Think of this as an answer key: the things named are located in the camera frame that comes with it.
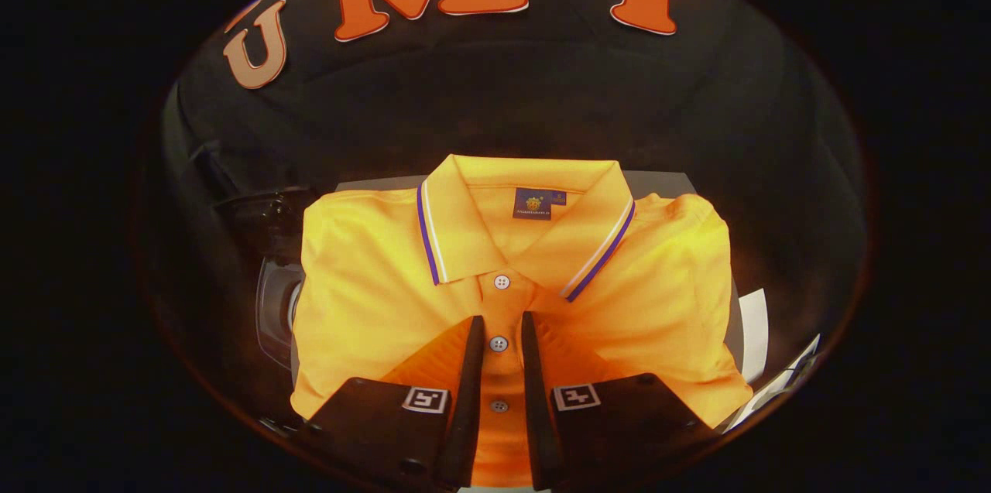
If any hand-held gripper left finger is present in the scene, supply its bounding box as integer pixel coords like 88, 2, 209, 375
298, 313, 486, 490

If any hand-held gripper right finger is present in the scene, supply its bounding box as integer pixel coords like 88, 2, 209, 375
520, 311, 719, 491

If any yellow polo shirt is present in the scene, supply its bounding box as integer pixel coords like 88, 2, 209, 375
290, 154, 753, 488

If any white paper sheet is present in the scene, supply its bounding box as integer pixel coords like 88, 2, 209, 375
739, 288, 769, 385

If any white panel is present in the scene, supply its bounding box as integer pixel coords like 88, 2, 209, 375
728, 334, 821, 432

